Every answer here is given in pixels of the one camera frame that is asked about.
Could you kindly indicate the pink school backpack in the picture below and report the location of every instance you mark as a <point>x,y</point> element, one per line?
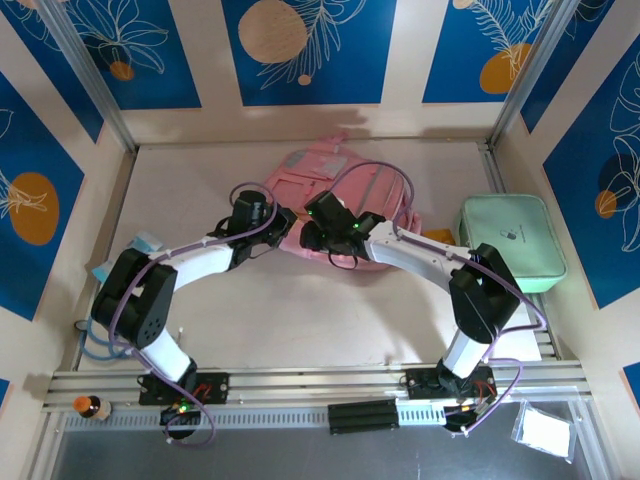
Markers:
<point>320,170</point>

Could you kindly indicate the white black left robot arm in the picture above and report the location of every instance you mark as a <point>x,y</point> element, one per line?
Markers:
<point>200,257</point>

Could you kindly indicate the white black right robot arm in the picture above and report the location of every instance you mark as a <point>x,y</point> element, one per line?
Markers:
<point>415,255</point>

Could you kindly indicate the blue tissue pack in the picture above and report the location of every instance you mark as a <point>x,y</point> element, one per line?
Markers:
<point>142,245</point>

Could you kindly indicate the clear bag white pad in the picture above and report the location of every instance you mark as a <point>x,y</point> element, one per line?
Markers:
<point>545,432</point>

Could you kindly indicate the mint green zip case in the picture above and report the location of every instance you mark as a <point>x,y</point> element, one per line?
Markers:
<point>525,235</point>

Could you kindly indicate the black controller board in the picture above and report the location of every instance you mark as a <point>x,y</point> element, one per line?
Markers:
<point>180,412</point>
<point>470,410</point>

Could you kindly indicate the brown bottle orange cap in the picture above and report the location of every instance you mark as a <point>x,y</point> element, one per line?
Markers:
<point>92,407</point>

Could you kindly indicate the aluminium frame rail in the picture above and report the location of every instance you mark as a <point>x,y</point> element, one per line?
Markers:
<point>310,380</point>

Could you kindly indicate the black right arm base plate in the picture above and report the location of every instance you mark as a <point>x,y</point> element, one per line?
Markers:
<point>425,385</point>

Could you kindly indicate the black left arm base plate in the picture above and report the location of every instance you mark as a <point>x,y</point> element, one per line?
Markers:
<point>215,387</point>

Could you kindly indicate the aluminium frame post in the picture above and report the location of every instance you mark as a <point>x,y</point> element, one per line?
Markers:
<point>525,65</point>
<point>85,75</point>

